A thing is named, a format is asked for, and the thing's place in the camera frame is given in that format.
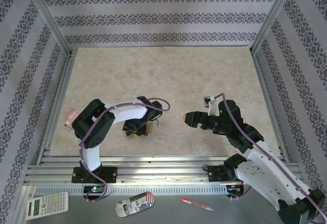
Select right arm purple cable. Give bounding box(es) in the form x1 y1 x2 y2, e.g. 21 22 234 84
213 93 323 224

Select aluminium frame post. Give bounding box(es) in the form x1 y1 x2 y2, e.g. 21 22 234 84
251 0 299 54
21 0 72 56

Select white scientific calculator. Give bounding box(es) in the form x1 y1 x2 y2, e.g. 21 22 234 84
25 191 69 220

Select aluminium rail beam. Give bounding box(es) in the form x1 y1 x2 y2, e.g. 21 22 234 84
24 155 303 185

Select aluminium side rail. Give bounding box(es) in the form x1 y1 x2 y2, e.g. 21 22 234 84
37 50 77 160
251 50 292 163

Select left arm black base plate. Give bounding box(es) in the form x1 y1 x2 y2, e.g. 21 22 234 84
71 167 118 184

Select pink cylindrical plastic object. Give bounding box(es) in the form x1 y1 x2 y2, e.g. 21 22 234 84
63 108 81 131

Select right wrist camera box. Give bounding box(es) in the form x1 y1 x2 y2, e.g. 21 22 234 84
203 95 220 116

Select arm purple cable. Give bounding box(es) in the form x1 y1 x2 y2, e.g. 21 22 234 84
78 97 171 202
213 93 323 224

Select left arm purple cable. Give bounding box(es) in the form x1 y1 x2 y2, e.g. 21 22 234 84
78 97 171 202

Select printed pencil case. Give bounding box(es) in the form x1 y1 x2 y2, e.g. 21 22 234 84
114 191 155 218

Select brass padlock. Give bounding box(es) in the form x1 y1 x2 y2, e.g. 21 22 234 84
147 119 161 133

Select red pen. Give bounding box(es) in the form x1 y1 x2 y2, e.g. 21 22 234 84
179 197 214 211

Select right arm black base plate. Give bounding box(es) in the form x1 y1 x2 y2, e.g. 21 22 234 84
207 165 240 183

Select grey slotted cable duct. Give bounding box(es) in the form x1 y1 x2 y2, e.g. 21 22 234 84
34 185 228 195

